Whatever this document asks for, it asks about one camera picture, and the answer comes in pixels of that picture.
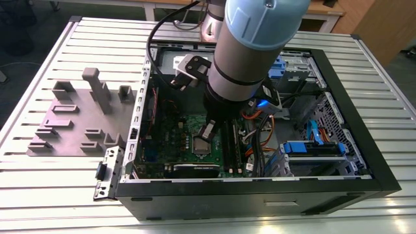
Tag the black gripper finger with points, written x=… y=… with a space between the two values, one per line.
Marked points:
x=203 y=132
x=213 y=130

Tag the silver square CPU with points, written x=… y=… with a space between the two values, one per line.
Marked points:
x=202 y=146

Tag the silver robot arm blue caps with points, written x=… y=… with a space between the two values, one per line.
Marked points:
x=247 y=48

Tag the black RAM slot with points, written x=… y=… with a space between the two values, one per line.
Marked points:
x=237 y=151
x=227 y=151

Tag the green motherboard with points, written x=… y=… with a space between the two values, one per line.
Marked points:
x=173 y=146

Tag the black graphics card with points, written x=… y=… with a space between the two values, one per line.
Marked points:
x=195 y=170

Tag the grey power supply white label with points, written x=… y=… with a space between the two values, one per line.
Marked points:
x=173 y=100

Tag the blue board connector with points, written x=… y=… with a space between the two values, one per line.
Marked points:
x=151 y=154

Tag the blue plastic drive latch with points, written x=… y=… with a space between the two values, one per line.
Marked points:
x=279 y=70

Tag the hard disk in blue carrier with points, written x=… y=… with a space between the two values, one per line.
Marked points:
x=298 y=148

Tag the tall grey drive cage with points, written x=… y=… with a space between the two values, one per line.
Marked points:
x=299 y=73

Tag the black open PC case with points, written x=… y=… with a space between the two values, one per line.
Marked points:
x=227 y=202

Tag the perforated grey disk bay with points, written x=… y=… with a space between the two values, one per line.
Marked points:
x=315 y=159

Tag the grey plastic parts rack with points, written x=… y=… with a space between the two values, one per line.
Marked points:
x=82 y=122

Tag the black table corner cap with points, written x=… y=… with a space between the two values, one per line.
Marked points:
x=357 y=37
x=75 y=19

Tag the small black desk item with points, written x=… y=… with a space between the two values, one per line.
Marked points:
x=330 y=3

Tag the wooden cabinet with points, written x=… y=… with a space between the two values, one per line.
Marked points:
x=383 y=29

